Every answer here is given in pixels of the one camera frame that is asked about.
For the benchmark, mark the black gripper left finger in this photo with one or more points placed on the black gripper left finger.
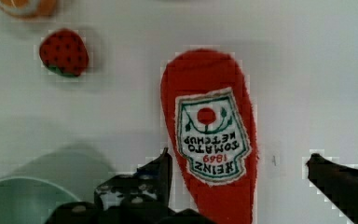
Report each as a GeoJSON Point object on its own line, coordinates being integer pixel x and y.
{"type": "Point", "coordinates": [140, 198]}

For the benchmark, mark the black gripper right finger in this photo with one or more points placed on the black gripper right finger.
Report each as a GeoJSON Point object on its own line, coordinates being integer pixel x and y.
{"type": "Point", "coordinates": [339, 183]}

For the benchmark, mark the red plush ketchup bottle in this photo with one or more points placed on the red plush ketchup bottle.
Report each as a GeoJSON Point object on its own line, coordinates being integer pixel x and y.
{"type": "Point", "coordinates": [210, 120]}

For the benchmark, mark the green perforated strainer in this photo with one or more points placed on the green perforated strainer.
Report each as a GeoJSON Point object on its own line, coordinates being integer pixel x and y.
{"type": "Point", "coordinates": [25, 200]}

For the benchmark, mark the small red plush strawberry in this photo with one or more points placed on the small red plush strawberry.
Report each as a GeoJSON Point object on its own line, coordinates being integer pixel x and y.
{"type": "Point", "coordinates": [64, 53]}

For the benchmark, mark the plush orange slice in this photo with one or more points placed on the plush orange slice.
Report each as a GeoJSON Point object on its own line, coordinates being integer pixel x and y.
{"type": "Point", "coordinates": [28, 8]}

